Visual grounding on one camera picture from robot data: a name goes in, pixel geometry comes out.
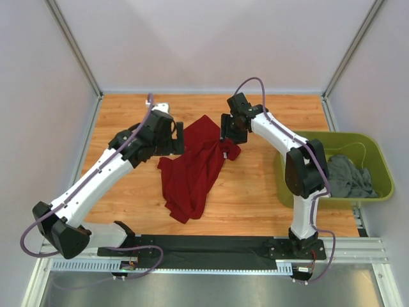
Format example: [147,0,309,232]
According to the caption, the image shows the red t-shirt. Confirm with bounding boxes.
[157,115,241,224]

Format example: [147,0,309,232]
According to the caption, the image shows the right aluminium frame post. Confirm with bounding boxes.
[322,0,387,100]

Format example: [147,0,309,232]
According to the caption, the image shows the black cloth strip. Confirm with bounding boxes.
[152,235,277,269]

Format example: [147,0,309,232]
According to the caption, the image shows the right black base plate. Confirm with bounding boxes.
[263,237,327,260]

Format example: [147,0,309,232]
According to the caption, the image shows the slotted cable duct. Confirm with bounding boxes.
[50,259,293,276]

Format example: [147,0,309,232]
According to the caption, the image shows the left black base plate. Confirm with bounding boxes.
[97,235,160,258]

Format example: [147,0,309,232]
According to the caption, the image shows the green plastic bin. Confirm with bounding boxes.
[274,130,395,210]

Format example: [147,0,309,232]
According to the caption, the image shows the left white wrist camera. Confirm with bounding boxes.
[145,99,170,114]

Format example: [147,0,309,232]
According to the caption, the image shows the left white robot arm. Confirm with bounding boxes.
[33,108,185,259]

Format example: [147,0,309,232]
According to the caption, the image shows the aluminium mounting rail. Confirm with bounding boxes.
[40,237,389,264]

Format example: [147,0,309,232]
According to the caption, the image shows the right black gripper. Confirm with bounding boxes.
[220,114,247,146]

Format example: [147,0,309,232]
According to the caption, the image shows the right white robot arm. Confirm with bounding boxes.
[220,93,329,258]

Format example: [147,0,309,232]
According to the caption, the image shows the grey t-shirt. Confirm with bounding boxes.
[327,155,378,198]

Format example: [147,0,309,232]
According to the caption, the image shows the aluminium frame post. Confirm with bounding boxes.
[322,0,387,100]
[45,0,103,98]

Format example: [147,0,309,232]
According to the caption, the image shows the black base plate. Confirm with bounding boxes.
[97,235,160,258]
[263,237,327,260]

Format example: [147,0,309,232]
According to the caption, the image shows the left aluminium frame post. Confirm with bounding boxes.
[45,0,103,98]

